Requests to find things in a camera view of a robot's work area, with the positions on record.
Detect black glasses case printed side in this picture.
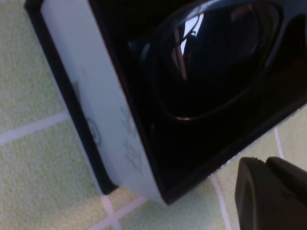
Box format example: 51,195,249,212
24,0,307,206

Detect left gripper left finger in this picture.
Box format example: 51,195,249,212
234,156,307,230

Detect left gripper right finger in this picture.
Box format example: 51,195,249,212
266,156,307,206

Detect black frame glasses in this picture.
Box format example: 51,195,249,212
128,0,307,122

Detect green grid tablecloth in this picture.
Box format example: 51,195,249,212
0,0,307,230

